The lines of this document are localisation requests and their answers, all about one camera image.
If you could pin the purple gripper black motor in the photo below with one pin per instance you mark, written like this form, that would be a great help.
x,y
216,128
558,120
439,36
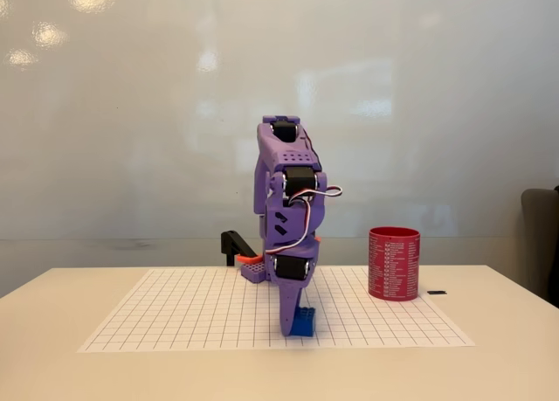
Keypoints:
x,y
292,267

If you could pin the blue toy brick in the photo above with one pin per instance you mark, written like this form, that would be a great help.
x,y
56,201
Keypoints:
x,y
305,323

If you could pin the purple robot arm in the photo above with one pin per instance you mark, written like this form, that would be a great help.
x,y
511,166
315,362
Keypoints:
x,y
279,156

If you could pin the red cup white print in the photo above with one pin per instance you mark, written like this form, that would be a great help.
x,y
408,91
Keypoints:
x,y
394,265

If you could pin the black table clamp orange pad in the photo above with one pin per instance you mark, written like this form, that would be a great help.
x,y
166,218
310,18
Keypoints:
x,y
232,243

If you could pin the white grid paper sheet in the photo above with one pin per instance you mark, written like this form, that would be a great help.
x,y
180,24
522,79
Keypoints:
x,y
196,313

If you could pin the small black flat piece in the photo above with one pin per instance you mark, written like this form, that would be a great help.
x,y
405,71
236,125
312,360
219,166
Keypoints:
x,y
437,292

